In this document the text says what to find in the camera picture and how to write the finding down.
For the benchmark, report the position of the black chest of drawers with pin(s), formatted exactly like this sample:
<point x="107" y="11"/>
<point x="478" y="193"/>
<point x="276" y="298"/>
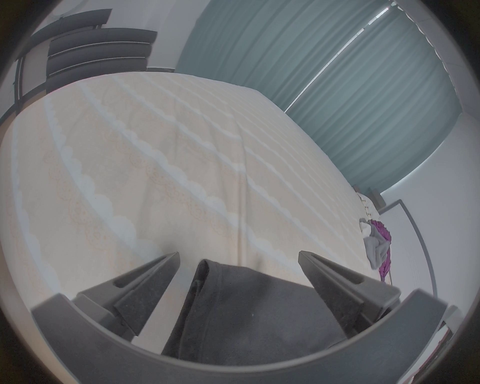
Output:
<point x="97" y="56"/>

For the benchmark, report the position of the bed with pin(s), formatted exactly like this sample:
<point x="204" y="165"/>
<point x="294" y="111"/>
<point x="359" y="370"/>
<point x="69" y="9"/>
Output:
<point x="131" y="150"/>

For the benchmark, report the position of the blue-green curtain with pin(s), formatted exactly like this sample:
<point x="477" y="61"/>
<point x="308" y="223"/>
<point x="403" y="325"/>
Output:
<point x="270" y="45"/>
<point x="386" y="112"/>

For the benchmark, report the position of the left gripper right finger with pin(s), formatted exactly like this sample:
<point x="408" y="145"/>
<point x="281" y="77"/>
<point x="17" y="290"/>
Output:
<point x="337" y="288"/>

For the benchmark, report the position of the grey knit garment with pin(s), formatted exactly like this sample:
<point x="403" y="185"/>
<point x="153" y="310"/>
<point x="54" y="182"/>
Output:
<point x="375" y="249"/>

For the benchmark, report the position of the purple satin garment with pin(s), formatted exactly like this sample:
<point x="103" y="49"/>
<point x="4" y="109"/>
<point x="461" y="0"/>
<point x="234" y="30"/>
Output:
<point x="384" y="240"/>

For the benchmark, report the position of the white printed pillow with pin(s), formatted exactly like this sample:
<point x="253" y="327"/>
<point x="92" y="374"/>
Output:
<point x="366" y="210"/>

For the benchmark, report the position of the white garment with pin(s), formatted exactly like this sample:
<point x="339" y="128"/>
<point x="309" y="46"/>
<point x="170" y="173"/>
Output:
<point x="364" y="227"/>

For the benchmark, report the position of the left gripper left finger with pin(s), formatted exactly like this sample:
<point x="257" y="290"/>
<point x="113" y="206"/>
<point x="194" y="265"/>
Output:
<point x="146" y="285"/>

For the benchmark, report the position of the grey bedside table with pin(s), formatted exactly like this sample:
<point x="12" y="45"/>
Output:
<point x="377" y="198"/>

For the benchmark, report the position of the black T-shirt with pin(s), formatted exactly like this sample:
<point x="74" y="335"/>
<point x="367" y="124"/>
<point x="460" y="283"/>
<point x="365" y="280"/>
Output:
<point x="255" y="318"/>

